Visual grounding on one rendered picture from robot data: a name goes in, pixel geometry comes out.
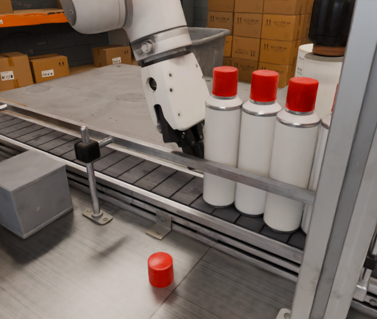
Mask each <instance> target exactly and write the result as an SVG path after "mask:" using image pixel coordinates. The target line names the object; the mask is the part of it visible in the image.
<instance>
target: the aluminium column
mask: <svg viewBox="0 0 377 319"><path fill-rule="evenodd" d="M376 224H377V0H355V4H354V10H353V14H352V20H351V23H350V29H349V33H348V38H347V44H346V48H345V54H344V57H343V63H342V69H341V72H340V78H339V81H338V87H337V90H336V96H335V102H334V105H333V111H332V115H331V121H330V124H329V130H328V136H327V139H326V145H325V148H324V154H323V160H322V163H321V169H320V172H319V178H318V182H317V188H316V193H315V197H314V203H313V206H312V212H311V216H310V222H309V227H308V231H307V236H306V240H305V246H304V251H303V255H302V260H301V264H300V270H299V273H298V279H297V285H296V289H295V294H294V298H293V304H292V307H291V313H290V319H346V317H347V314H348V310H349V308H350V304H351V302H352V298H353V296H354V292H355V288H356V286H357V283H358V280H359V277H360V274H361V271H362V267H363V264H364V261H365V259H366V255H367V252H368V249H369V246H370V243H371V239H372V237H373V234H374V230H375V228H376Z"/></svg>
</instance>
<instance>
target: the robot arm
mask: <svg viewBox="0 0 377 319"><path fill-rule="evenodd" d="M60 3H61V5H62V8H63V11H64V15H65V17H66V18H67V20H68V22H69V24H70V25H71V26H72V28H74V29H75V30H76V31H78V32H80V33H82V34H97V33H100V32H106V31H110V30H115V29H118V28H123V29H124V30H125V31H126V32H127V35H128V38H129V41H130V43H131V47H132V51H133V53H134V57H135V59H136V61H142V60H144V64H142V65H141V77H142V81H143V88H144V93H145V96H146V101H147V104H148V109H149V111H150V115H151V119H152V120H153V124H154V126H155V128H156V130H157V132H159V133H161V134H162V135H163V141H164V143H171V142H175V143H176V144H177V145H178V147H181V148H182V151H183V153H186V154H190V155H192V156H196V157H199V158H203V159H204V144H203V141H202V140H203V139H204V136H203V126H204V124H205V101H206V100H207V99H208V98H209V97H210V94H209V91H208V88H207V85H206V82H205V79H204V77H203V74H202V72H201V69H200V66H199V64H198V62H197V60H196V58H195V56H194V54H193V53H191V50H190V49H189V50H186V47H187V46H190V45H192V42H191V37H190V35H189V31H188V28H187V24H186V20H185V17H184V13H183V10H182V6H181V2H180V0H60ZM183 132H184V133H183Z"/></svg>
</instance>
